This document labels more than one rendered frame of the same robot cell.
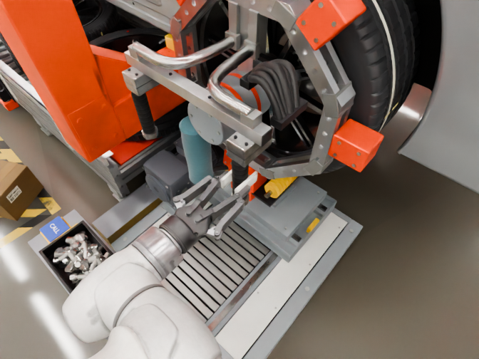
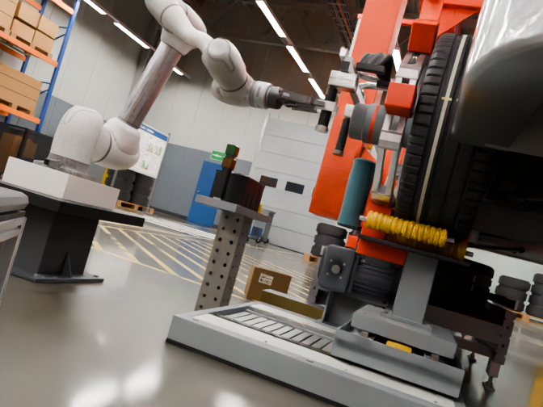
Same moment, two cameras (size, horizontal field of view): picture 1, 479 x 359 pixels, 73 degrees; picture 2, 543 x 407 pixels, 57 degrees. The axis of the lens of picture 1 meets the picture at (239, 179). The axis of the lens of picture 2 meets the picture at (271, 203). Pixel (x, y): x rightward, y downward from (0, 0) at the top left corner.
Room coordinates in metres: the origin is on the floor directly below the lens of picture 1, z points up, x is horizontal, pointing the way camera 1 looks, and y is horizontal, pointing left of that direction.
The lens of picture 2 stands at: (-0.27, -1.44, 0.39)
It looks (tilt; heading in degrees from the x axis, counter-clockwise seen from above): 3 degrees up; 67
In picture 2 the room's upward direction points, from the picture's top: 16 degrees clockwise
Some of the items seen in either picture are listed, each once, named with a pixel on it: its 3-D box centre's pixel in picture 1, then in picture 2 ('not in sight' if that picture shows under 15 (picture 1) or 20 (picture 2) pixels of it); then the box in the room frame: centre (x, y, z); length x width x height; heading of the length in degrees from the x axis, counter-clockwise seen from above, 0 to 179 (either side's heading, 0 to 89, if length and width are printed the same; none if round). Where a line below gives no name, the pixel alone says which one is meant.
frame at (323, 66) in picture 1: (250, 90); (402, 129); (0.73, -0.03, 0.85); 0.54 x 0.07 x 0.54; 48
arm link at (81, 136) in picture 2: not in sight; (80, 134); (-0.24, 0.69, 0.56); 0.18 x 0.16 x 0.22; 40
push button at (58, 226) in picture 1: (55, 230); not in sight; (0.52, 0.60, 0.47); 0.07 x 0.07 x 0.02; 48
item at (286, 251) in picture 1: (269, 199); (398, 349); (0.86, -0.14, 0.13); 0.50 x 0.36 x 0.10; 48
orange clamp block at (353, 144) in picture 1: (354, 145); (400, 99); (0.53, -0.27, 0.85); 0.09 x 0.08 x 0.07; 48
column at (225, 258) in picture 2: not in sight; (224, 263); (0.42, 0.49, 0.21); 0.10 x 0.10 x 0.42; 48
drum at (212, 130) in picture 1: (232, 103); (382, 126); (0.68, 0.02, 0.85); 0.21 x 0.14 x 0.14; 138
